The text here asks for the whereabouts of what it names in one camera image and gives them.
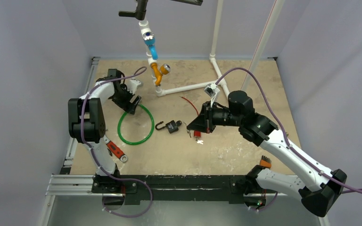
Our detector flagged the red cable lock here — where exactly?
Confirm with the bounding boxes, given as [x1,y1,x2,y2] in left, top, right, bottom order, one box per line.
[181,96,201,141]

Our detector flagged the green cable lock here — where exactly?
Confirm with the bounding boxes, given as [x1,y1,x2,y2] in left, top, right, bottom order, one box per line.
[117,104,155,145]

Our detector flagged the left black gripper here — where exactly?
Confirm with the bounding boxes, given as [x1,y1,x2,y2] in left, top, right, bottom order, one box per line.
[111,85,140,114]

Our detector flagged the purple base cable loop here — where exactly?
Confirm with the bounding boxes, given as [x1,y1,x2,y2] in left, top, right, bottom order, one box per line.
[101,178,154,218]

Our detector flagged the blue tap valve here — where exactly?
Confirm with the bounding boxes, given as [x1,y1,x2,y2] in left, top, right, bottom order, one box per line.
[142,32,158,60]

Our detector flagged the black crank handle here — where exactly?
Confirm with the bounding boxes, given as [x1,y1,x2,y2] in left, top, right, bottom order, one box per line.
[118,0,204,21]

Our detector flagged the red handled adjustable wrench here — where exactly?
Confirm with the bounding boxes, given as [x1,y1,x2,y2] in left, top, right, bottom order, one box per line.
[104,137,128,162]

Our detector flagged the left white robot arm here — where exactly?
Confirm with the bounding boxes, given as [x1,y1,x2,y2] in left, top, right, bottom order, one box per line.
[67,67,146,193]

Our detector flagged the orange hex key set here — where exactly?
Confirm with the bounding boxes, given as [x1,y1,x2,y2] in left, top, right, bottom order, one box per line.
[259,155,272,169]

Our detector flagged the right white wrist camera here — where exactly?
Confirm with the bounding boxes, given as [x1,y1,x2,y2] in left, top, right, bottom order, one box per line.
[204,83,220,107]

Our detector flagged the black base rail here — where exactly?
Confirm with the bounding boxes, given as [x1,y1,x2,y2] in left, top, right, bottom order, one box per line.
[91,175,273,208]

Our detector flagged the orange tap valve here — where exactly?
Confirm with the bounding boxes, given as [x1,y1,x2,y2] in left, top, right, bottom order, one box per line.
[150,62,171,86]

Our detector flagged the black padlock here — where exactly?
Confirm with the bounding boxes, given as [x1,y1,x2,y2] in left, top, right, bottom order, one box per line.
[155,120,179,134]

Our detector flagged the white PVC pipe frame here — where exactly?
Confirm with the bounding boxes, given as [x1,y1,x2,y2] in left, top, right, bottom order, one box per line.
[139,0,230,97]

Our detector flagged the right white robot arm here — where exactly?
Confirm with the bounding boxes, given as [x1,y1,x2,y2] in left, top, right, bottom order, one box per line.
[187,90,347,217]

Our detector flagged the white pole with red stripe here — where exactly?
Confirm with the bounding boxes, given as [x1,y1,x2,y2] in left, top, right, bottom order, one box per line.
[248,0,285,73]

